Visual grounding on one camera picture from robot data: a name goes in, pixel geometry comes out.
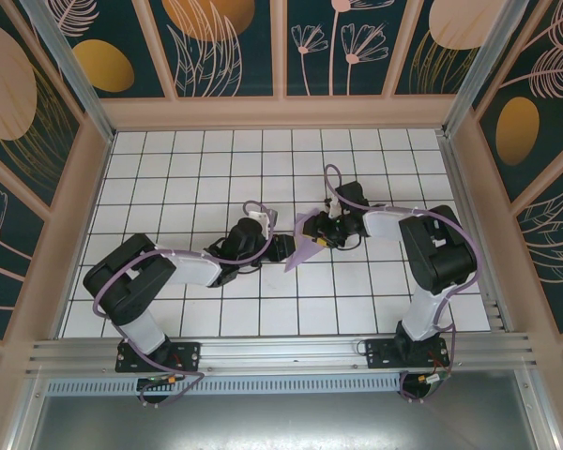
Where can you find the grey metal sheet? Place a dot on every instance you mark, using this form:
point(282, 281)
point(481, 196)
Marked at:
point(281, 422)

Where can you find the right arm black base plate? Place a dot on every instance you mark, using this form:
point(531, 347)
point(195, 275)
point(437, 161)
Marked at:
point(380, 351)

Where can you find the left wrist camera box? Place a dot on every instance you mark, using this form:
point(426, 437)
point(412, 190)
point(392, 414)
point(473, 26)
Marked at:
point(262, 219)

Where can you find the aluminium side rail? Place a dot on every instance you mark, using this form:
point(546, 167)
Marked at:
point(469, 211)

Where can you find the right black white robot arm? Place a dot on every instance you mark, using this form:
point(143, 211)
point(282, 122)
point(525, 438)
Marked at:
point(441, 258)

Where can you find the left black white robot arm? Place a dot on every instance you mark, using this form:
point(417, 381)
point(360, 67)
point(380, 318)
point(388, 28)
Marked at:
point(126, 286)

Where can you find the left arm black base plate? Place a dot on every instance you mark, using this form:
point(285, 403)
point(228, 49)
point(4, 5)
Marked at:
point(183, 356)

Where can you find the aluminium frame post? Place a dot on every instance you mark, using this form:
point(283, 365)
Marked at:
point(483, 70)
point(75, 79)

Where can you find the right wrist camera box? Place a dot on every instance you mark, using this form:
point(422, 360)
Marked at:
point(332, 206)

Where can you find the purple paper sheet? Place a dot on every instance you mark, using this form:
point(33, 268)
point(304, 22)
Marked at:
point(300, 255)

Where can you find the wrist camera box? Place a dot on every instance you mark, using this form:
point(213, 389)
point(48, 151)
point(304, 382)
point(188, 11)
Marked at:
point(332, 206)
point(262, 219)

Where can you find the aluminium mounting rail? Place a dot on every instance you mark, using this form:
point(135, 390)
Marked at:
point(281, 349)

